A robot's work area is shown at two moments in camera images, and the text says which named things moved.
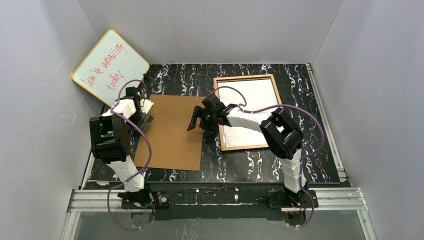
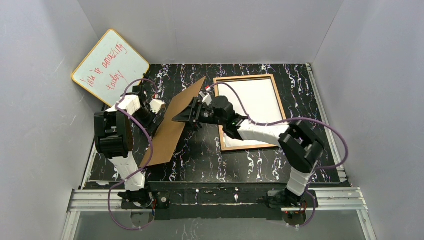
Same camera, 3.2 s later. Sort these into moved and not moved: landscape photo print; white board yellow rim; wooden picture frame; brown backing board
Moved: brown backing board
Not moved: landscape photo print; wooden picture frame; white board yellow rim
